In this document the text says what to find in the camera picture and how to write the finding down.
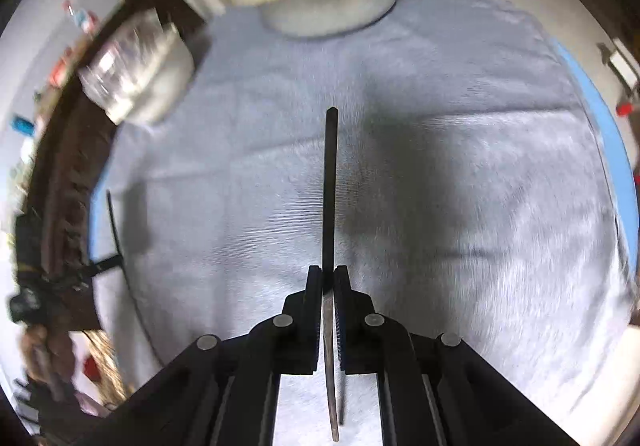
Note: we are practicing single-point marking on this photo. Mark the dark wooden chopstick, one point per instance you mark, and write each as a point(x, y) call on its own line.
point(329, 201)

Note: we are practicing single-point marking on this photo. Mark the grey tablecloth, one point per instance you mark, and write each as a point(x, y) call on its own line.
point(450, 176)

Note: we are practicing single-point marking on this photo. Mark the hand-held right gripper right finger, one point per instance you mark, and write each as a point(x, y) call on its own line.
point(341, 326)

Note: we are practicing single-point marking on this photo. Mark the white box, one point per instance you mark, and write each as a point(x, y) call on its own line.
point(622, 61)

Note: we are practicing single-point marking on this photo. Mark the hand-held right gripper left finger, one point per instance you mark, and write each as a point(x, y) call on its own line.
point(314, 296)

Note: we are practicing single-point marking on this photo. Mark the carved dark wooden sideboard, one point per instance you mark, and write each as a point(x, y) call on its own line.
point(65, 206)

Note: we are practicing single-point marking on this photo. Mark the blue cloth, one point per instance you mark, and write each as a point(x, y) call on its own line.
point(600, 116)

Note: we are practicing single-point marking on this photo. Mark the metal pot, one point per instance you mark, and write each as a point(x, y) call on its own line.
point(330, 11)

